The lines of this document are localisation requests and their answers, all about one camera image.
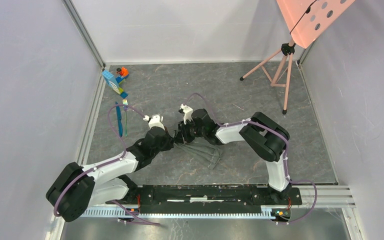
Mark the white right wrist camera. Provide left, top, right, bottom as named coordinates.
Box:
left=178, top=103, right=194, bottom=125

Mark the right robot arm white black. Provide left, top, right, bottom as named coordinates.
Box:
left=174, top=104, right=292, bottom=204

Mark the orange toy figure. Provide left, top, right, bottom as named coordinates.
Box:
left=116, top=66, right=130, bottom=78

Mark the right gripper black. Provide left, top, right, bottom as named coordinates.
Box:
left=174, top=118, right=206, bottom=145

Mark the pink tripod stand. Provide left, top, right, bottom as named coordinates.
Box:
left=239, top=38, right=296, bottom=115

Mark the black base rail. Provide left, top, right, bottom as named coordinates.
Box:
left=118, top=184, right=303, bottom=214

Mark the blue plastic knife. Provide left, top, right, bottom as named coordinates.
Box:
left=115, top=106, right=124, bottom=137

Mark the blue toy block stack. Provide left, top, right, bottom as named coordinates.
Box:
left=101, top=70, right=130, bottom=99

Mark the grey cloth napkin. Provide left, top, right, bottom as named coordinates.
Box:
left=174, top=141, right=223, bottom=170

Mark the pink perforated board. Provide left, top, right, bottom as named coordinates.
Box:
left=276, top=0, right=355, bottom=49

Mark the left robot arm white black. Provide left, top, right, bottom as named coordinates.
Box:
left=45, top=127, right=175, bottom=222

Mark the white slotted cable duct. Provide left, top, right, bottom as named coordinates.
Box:
left=80, top=205, right=292, bottom=220

